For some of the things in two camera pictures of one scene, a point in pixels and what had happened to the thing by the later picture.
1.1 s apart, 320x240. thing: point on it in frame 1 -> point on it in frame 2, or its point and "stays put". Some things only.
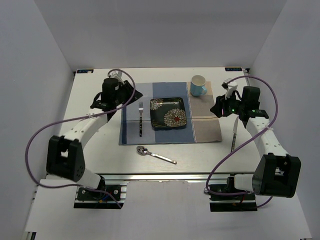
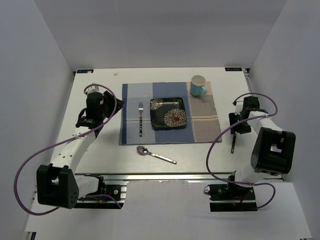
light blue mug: [197, 86] stays put
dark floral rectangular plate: [167, 112] stays put
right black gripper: [221, 103] -> [237, 129]
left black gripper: [127, 87] -> [112, 98]
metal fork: [141, 108] stays put
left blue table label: [85, 71] stays put
